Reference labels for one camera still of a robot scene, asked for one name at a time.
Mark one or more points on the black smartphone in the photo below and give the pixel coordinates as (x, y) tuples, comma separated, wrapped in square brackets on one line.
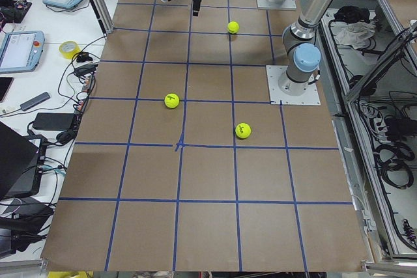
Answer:
[(5, 84)]

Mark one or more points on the grey usb hub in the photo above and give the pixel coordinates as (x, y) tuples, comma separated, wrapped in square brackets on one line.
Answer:
[(35, 101)]

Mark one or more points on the yellow tape roll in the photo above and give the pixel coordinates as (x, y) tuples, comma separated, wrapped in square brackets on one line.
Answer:
[(69, 49)]

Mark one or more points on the lower teach pendant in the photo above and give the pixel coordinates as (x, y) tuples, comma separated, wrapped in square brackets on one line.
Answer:
[(21, 51)]

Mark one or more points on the middle tennis ball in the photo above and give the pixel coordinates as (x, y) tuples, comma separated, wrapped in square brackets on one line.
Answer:
[(233, 27)]

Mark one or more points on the tennis ball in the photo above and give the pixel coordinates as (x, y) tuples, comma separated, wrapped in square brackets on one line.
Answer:
[(171, 100), (233, 27), (243, 130)]

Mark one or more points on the black power adapter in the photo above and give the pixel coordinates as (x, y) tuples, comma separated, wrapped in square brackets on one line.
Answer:
[(53, 121)]

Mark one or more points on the near tennis ball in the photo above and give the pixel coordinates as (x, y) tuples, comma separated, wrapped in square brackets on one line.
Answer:
[(243, 130)]

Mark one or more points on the black laptop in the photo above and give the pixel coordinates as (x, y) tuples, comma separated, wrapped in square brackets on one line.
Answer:
[(21, 161)]

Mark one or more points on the white crumpled cloth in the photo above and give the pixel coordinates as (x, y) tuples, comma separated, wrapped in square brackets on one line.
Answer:
[(356, 35)]

